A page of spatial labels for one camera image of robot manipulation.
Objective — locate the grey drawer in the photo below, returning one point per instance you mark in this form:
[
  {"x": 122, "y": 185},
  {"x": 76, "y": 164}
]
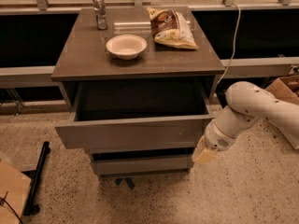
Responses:
[
  {"x": 142, "y": 165},
  {"x": 127, "y": 115}
]

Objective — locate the grey top drawer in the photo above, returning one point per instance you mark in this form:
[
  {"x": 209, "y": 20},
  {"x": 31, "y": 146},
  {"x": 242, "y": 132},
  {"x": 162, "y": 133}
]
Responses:
[{"x": 127, "y": 115}]

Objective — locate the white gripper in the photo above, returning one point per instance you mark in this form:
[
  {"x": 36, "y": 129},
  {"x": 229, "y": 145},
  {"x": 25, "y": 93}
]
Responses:
[{"x": 216, "y": 138}]

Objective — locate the black metal stand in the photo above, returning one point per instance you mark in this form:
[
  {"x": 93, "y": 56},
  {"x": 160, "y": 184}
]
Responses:
[{"x": 31, "y": 208}]

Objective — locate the wooden board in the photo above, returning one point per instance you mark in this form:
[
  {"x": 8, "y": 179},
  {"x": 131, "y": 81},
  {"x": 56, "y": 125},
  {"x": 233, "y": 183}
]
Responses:
[{"x": 14, "y": 188}]

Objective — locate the brown chip bag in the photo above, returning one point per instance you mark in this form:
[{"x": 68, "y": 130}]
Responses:
[{"x": 170, "y": 28}]

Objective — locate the grey lower drawer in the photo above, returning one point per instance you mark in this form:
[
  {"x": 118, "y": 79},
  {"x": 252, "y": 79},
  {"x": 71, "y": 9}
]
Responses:
[{"x": 142, "y": 165}]

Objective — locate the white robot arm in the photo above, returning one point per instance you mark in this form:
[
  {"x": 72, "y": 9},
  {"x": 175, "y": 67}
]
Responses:
[{"x": 246, "y": 104}]

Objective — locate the white paper bowl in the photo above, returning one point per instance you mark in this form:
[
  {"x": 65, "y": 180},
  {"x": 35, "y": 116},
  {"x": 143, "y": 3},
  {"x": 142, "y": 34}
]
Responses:
[{"x": 126, "y": 47}]

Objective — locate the grey drawer cabinet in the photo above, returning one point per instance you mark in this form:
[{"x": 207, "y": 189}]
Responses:
[{"x": 85, "y": 59}]

